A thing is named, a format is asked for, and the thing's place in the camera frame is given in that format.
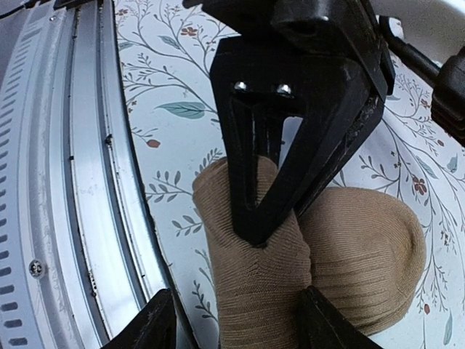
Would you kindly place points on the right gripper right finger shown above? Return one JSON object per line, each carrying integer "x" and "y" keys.
{"x": 321, "y": 326}

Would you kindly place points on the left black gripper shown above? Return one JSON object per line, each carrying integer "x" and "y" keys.
{"x": 347, "y": 101}

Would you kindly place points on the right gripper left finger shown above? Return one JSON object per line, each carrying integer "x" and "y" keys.
{"x": 162, "y": 323}

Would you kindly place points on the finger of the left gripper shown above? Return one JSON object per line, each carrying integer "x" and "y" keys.
{"x": 261, "y": 92}

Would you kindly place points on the brown ribbed sock pair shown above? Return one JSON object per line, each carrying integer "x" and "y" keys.
{"x": 364, "y": 250}

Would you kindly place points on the aluminium front rail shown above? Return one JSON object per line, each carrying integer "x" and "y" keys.
{"x": 78, "y": 261}

